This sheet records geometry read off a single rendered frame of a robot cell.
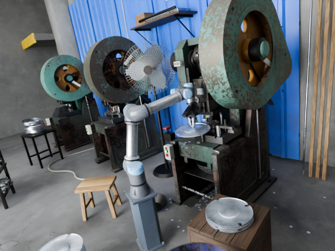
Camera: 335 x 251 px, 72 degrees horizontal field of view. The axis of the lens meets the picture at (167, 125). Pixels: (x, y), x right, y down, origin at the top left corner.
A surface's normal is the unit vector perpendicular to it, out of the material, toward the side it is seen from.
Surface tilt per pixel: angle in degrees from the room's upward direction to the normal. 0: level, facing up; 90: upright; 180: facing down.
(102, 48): 90
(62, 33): 90
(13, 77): 90
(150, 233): 90
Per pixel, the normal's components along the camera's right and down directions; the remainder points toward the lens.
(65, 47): 0.68, 0.10
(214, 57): -0.72, 0.31
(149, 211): 0.44, 0.17
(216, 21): -0.70, -0.21
